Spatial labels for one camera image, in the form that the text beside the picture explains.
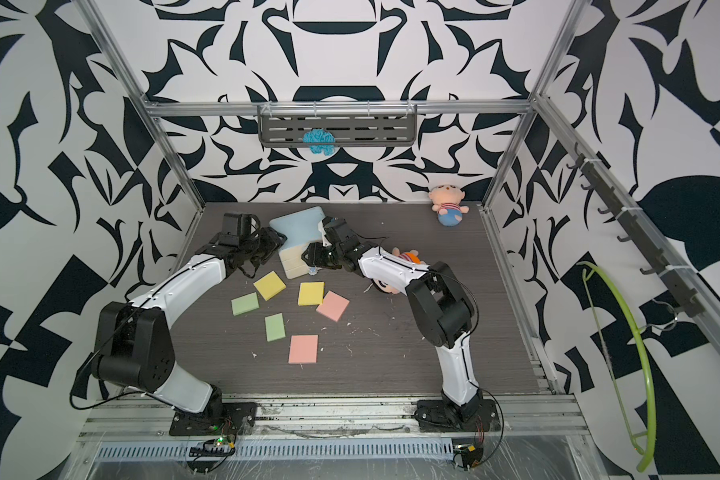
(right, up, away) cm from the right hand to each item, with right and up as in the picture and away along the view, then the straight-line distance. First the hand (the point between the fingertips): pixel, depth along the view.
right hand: (306, 252), depth 90 cm
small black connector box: (+41, -47, -18) cm, 65 cm away
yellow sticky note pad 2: (+1, -13, +6) cm, 14 cm away
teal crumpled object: (+4, +34, +1) cm, 34 cm away
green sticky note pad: (-20, -16, +4) cm, 25 cm away
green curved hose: (+65, -34, -39) cm, 83 cm away
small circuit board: (-19, -46, -18) cm, 52 cm away
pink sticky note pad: (+8, -17, +3) cm, 19 cm away
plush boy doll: (+49, +18, +23) cm, 57 cm away
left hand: (-7, +5, 0) cm, 8 cm away
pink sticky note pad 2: (0, -27, -6) cm, 27 cm away
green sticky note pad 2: (-9, -22, -1) cm, 24 cm away
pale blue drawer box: (-2, +7, 0) cm, 7 cm away
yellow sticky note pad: (-13, -11, +7) cm, 18 cm away
